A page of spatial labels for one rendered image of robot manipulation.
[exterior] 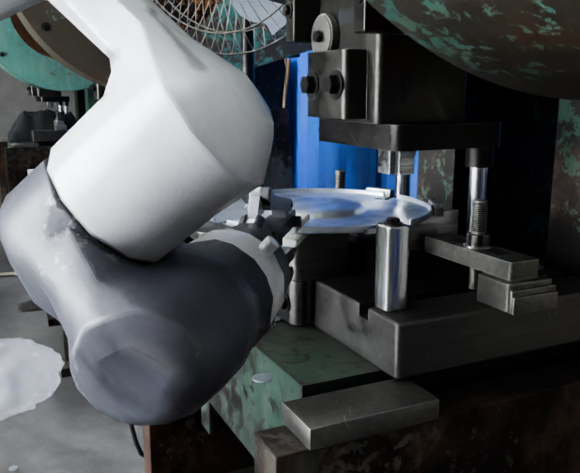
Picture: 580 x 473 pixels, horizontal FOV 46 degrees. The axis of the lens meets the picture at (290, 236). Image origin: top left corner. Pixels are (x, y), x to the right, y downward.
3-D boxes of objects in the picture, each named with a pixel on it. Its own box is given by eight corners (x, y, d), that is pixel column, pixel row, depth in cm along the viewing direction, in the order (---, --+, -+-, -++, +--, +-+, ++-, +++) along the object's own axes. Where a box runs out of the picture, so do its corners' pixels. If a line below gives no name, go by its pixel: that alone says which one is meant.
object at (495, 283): (512, 315, 69) (520, 215, 67) (415, 275, 84) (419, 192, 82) (557, 307, 72) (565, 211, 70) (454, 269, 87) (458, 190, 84)
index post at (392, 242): (387, 312, 70) (389, 221, 68) (371, 304, 73) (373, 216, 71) (409, 309, 71) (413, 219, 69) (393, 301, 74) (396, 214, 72)
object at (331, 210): (320, 188, 106) (320, 182, 106) (480, 212, 84) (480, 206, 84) (155, 208, 88) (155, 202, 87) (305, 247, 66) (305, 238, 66)
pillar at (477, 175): (473, 247, 86) (480, 134, 83) (462, 243, 88) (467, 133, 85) (486, 245, 87) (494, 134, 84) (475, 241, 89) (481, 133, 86)
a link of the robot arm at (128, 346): (129, 109, 46) (36, 202, 49) (10, 117, 34) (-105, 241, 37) (299, 312, 47) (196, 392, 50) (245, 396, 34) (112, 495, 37)
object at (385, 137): (394, 174, 78) (396, 125, 77) (314, 158, 96) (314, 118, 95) (503, 167, 85) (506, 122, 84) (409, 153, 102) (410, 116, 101)
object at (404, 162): (393, 175, 87) (394, 145, 86) (373, 171, 91) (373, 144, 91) (414, 174, 88) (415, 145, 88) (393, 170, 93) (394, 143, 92)
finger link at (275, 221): (231, 257, 59) (230, 241, 59) (264, 224, 69) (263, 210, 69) (275, 259, 58) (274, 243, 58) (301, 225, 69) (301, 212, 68)
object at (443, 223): (398, 251, 83) (399, 215, 82) (338, 229, 97) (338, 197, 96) (457, 244, 87) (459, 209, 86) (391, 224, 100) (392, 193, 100)
